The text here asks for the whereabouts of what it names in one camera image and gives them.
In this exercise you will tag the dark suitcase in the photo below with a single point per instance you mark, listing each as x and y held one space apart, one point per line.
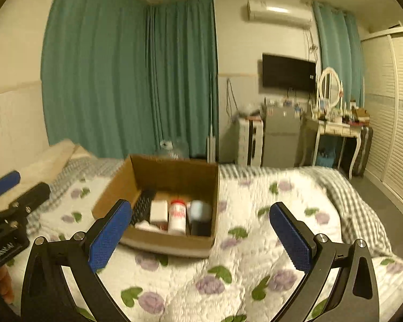
363 151

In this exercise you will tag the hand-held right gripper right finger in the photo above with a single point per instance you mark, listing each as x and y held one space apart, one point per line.
290 238

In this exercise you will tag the silver refrigerator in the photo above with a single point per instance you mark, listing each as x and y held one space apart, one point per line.
282 137

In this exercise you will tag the cream blanket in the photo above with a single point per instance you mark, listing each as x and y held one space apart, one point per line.
43 164

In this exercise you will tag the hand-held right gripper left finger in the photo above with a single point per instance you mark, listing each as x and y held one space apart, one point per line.
109 234

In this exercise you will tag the white louvered wardrobe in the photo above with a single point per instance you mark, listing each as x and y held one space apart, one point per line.
396 124

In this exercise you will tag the white air conditioner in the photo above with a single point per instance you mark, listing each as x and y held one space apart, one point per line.
278 12

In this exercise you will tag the cardboard box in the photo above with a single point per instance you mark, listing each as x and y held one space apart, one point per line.
117 187

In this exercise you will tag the narrow light green curtain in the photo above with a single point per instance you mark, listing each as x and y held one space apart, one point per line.
339 50

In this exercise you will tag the white floral quilt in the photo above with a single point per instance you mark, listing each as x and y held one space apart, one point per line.
248 208

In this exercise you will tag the light blue small case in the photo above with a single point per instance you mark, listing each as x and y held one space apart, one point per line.
200 209

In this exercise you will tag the white pole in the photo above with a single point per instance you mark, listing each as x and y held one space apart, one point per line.
211 141

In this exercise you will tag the black power adapter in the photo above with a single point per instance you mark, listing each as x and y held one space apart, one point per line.
201 228

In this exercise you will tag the person's left hand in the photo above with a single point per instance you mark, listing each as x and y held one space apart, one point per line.
5 283

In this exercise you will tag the white bottle with red cap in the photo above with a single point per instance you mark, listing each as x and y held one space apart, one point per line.
177 216

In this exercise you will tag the white vanity table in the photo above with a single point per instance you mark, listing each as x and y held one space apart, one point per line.
335 130

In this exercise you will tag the blue plastic basket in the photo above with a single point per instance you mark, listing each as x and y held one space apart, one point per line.
325 159

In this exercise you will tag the clear water jug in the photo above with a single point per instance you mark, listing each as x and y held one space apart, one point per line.
174 149

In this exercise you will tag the clear plastic bag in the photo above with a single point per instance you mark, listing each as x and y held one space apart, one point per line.
250 109

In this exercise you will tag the wide green curtain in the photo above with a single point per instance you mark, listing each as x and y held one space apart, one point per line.
121 73

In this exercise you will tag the white power adapter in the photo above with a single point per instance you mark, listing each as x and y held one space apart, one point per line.
159 210

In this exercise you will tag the oval vanity mirror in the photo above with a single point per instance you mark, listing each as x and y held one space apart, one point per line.
329 85

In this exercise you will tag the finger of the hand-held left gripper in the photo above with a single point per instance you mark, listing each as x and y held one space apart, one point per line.
30 196
5 181

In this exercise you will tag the black remote control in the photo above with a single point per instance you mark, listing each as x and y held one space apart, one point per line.
146 204

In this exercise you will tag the white suitcase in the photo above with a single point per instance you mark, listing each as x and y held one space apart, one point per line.
248 141

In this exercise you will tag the black wall television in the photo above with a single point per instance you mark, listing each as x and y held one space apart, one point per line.
288 72

